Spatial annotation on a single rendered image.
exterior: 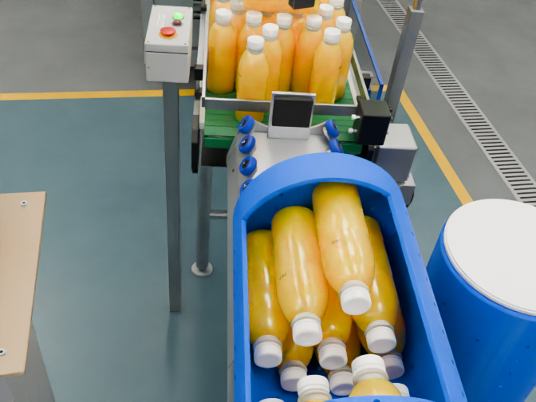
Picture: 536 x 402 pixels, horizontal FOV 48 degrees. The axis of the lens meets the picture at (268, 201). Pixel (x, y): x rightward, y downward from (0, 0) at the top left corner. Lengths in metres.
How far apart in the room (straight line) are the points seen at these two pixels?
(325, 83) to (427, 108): 1.97
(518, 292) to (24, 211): 0.86
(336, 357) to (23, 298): 0.49
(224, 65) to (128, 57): 2.06
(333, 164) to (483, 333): 0.42
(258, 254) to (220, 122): 0.67
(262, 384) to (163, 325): 1.31
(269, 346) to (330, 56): 0.86
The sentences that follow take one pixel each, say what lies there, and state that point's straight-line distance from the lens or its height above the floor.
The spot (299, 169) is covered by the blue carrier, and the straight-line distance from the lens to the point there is 0.89.
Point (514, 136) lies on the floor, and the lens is 3.46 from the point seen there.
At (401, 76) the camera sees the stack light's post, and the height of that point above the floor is 0.90.
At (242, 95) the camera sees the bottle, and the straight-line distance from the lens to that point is 1.48.
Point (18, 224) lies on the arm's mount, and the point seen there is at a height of 1.01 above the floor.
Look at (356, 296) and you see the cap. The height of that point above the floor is 1.19.
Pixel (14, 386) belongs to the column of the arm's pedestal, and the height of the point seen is 0.80.
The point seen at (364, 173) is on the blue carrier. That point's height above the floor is 1.23.
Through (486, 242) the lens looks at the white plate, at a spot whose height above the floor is 1.04.
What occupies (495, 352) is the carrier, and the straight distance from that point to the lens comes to 1.15.
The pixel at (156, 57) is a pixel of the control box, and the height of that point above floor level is 1.07.
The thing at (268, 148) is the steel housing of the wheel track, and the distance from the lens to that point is 1.41.
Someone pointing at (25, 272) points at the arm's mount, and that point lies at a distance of 1.05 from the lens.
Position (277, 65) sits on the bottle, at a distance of 1.51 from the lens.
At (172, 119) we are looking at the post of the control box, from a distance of 1.64.
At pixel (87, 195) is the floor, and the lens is 2.68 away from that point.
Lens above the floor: 1.78
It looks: 42 degrees down
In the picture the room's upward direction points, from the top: 7 degrees clockwise
